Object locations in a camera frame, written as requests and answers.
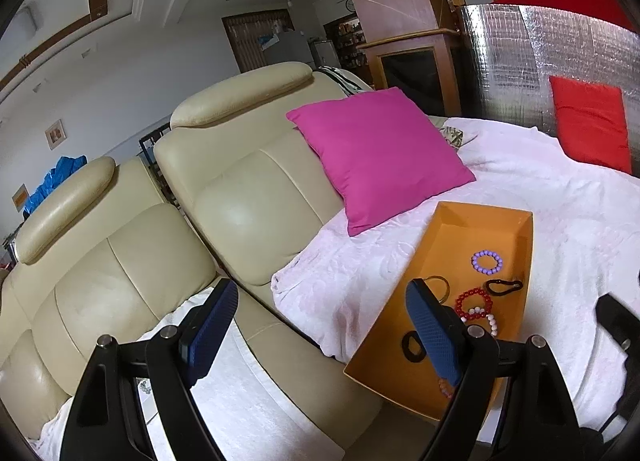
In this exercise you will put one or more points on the orange wall sign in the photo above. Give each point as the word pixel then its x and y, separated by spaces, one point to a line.
pixel 20 197

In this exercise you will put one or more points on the framed wall picture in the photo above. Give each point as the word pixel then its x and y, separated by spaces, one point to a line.
pixel 55 133

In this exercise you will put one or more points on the silver insulation sheet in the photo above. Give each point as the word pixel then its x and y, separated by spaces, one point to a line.
pixel 500 56

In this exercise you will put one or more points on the white pink blanket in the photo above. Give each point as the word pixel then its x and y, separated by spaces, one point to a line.
pixel 575 221

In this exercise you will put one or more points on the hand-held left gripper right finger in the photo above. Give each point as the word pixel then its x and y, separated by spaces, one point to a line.
pixel 432 331

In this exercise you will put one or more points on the leaf patterned cushion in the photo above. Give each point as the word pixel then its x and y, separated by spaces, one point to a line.
pixel 454 135

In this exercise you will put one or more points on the cream leather sofa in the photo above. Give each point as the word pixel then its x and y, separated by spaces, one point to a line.
pixel 240 176

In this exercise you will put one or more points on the orange cardboard box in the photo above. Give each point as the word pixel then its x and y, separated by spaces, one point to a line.
pixel 450 241

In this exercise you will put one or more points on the red pillow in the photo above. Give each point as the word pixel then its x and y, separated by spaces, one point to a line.
pixel 590 121

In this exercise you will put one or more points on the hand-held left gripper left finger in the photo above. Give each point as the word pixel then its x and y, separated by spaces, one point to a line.
pixel 212 331

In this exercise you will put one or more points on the grey refrigerator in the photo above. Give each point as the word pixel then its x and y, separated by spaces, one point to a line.
pixel 295 48

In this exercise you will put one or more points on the striped cloth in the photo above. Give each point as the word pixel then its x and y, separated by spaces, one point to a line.
pixel 340 75

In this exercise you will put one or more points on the white patterned cloth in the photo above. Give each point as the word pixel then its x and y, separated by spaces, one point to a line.
pixel 235 391

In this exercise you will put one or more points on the blue cloth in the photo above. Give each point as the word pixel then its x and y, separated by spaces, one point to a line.
pixel 55 176

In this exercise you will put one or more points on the dark shelf with jars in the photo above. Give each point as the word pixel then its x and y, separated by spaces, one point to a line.
pixel 350 41

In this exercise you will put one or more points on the pink pillow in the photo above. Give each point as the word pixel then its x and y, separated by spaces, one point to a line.
pixel 380 156

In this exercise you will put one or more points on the white air conditioner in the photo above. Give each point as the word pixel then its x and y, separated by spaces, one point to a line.
pixel 25 21

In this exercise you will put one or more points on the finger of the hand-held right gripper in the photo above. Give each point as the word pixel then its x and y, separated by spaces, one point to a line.
pixel 614 315

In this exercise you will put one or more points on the brown lattice door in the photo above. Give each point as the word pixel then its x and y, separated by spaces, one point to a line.
pixel 250 36

